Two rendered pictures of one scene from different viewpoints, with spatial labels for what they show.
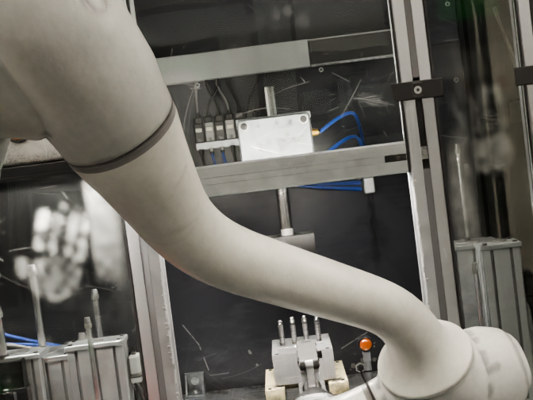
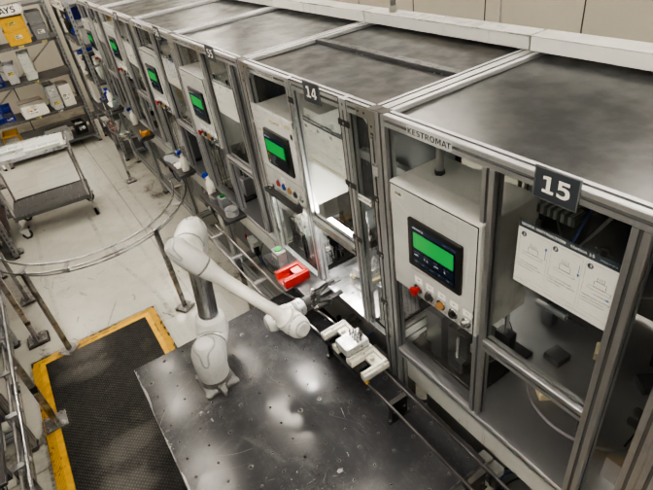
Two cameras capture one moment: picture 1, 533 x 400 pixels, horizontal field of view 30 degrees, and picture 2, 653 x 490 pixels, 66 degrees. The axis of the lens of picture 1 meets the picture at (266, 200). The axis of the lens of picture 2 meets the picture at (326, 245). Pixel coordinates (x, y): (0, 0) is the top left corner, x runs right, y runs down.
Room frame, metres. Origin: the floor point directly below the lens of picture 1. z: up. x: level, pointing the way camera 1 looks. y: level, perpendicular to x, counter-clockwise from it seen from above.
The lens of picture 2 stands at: (0.42, -1.73, 2.65)
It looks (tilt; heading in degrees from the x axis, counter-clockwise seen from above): 35 degrees down; 61
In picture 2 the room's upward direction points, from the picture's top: 9 degrees counter-clockwise
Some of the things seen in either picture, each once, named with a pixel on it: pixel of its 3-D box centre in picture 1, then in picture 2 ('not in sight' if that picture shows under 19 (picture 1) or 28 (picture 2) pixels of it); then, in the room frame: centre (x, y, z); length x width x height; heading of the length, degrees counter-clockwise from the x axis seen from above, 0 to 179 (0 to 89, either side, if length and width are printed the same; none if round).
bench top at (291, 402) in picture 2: not in sight; (286, 411); (0.88, -0.25, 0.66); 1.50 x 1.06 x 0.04; 89
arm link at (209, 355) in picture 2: not in sight; (209, 356); (0.70, 0.14, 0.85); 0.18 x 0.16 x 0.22; 62
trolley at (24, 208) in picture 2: not in sight; (43, 182); (0.35, 4.19, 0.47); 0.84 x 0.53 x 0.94; 173
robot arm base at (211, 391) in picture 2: not in sight; (217, 378); (0.70, 0.12, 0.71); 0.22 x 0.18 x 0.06; 89
